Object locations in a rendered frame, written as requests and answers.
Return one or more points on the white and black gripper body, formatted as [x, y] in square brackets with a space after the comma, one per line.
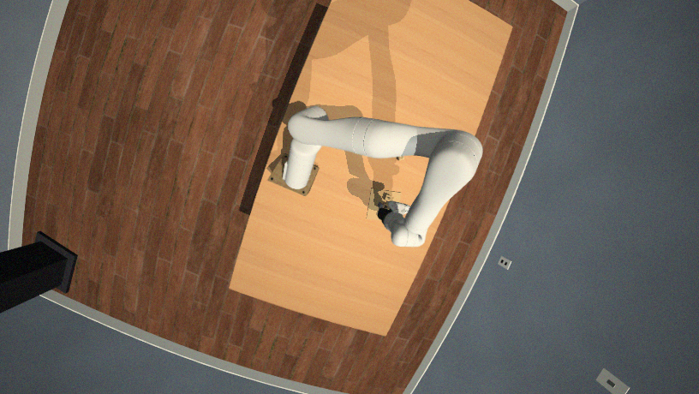
[396, 208]

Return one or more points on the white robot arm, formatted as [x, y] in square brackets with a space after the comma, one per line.
[451, 165]

